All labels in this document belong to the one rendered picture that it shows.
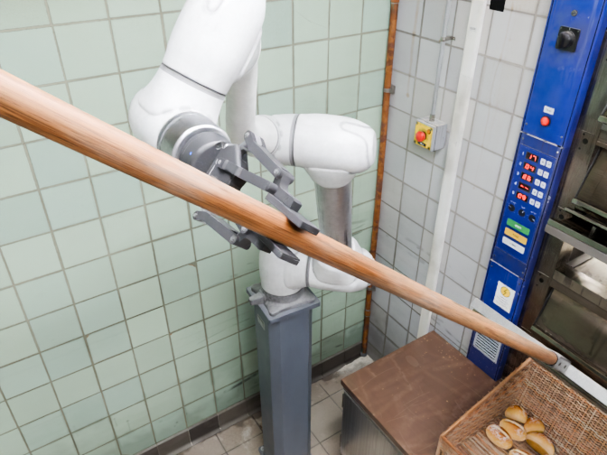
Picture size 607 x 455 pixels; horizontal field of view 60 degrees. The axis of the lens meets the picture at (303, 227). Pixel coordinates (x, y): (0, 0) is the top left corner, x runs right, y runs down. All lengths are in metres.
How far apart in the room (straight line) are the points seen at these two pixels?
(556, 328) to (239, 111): 1.41
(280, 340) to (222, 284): 0.42
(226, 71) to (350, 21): 1.35
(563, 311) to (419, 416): 0.64
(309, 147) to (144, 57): 0.69
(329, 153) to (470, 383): 1.33
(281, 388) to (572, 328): 1.07
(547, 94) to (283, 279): 1.00
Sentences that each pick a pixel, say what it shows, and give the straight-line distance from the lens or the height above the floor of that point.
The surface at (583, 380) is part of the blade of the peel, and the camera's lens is 1.44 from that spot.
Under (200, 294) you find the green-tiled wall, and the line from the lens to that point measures 2.22.
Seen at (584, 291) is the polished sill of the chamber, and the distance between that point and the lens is 1.93.
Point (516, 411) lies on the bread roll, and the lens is 2.16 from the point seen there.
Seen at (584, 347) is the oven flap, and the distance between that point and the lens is 2.02.
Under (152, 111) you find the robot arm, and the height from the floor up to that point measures 2.00.
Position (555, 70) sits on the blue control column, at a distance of 1.75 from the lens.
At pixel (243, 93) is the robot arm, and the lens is 0.98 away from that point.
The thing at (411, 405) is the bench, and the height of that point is 0.58.
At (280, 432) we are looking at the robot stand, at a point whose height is 0.34.
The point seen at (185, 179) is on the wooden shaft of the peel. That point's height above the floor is 2.05.
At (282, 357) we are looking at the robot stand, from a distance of 2.02.
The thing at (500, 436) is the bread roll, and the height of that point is 0.64.
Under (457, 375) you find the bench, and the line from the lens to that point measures 2.33.
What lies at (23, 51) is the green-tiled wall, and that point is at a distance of 1.67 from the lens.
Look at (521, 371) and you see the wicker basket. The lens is 2.12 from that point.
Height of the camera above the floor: 2.26
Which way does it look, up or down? 33 degrees down
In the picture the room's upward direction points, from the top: straight up
